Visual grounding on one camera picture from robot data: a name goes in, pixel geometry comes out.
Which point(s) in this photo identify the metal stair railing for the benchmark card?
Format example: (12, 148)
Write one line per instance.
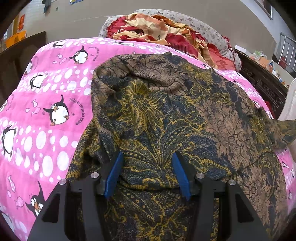
(285, 53)

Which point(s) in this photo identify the white upholstered chair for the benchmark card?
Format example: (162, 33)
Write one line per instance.
(290, 104)

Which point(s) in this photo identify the framed wall picture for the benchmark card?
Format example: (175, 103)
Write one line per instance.
(264, 8)

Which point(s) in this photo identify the dark wooden bed board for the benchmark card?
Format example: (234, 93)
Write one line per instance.
(13, 67)

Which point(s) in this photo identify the orange plastic basin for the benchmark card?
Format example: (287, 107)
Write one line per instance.
(16, 38)

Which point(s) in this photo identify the dark carved wooden cabinet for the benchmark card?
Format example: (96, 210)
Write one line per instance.
(261, 83)

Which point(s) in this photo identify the brown yellow floral garment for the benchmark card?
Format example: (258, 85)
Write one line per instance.
(161, 115)

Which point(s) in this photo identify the dark wall hanging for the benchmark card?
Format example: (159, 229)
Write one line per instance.
(47, 2)

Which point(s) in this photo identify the red cloth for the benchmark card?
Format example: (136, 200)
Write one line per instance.
(269, 109)

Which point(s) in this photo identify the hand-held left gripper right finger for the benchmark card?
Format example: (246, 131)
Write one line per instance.
(181, 176)

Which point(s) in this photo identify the grey floral pillow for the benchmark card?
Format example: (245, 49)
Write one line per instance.
(201, 25)

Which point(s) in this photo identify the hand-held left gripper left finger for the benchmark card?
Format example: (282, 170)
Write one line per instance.
(113, 176)

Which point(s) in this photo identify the red yellow floral quilt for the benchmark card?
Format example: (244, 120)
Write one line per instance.
(150, 30)

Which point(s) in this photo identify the red wall poster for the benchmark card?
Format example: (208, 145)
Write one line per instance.
(21, 22)

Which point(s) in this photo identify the pile of colourful packets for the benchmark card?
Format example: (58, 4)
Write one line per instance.
(266, 61)

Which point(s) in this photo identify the pink penguin print blanket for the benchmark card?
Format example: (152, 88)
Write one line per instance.
(46, 115)

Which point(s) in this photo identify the blue wall sticker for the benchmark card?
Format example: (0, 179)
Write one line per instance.
(74, 2)

